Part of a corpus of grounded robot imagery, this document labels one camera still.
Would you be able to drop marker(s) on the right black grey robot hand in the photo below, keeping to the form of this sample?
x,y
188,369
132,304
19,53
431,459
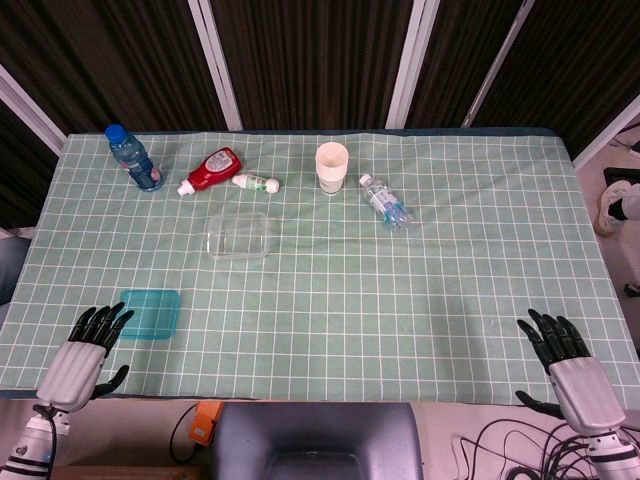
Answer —
x,y
585,390

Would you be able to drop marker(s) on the left black grey robot hand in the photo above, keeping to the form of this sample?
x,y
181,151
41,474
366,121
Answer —
x,y
75,370

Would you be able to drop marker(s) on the blue translucent plastic lid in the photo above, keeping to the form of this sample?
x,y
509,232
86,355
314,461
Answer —
x,y
155,315

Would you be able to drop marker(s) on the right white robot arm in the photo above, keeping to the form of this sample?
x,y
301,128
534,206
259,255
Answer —
x,y
615,455

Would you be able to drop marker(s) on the clear plastic rectangular container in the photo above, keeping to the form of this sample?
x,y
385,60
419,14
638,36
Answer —
x,y
239,236

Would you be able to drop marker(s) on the blue fabric seat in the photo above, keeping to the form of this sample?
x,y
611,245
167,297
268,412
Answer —
x,y
11,270

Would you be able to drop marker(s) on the orange plastic box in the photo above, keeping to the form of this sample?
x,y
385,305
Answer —
x,y
205,422

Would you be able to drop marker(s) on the white sneaker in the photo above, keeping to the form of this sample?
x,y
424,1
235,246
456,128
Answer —
x,y
611,207

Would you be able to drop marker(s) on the light trouser leg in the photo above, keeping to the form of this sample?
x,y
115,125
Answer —
x,y
632,200

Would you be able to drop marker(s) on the flat black device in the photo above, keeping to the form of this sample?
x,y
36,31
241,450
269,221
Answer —
x,y
620,176

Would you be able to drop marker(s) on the blue cap drink bottle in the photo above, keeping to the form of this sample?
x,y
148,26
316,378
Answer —
x,y
134,160

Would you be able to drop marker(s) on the red ketchup squeeze bottle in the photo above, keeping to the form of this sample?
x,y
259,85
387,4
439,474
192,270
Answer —
x,y
212,170

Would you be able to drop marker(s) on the green checked tablecloth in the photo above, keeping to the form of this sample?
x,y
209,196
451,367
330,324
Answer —
x,y
350,310

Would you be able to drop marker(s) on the dark grey robot chest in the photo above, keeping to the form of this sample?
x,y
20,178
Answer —
x,y
315,435

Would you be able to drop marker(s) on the small white green tube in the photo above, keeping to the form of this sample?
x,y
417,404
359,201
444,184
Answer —
x,y
255,183

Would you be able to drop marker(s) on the white cap water bottle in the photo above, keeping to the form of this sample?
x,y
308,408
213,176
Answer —
x,y
385,200

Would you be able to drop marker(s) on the dark slatted partition panel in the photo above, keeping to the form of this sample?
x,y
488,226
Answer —
x,y
110,55
575,60
455,55
315,60

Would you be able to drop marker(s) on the white paper cup stack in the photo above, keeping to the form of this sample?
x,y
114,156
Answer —
x,y
331,170

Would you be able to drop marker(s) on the white partition post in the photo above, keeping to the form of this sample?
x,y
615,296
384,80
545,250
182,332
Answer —
x,y
607,132
495,65
410,65
30,107
215,65

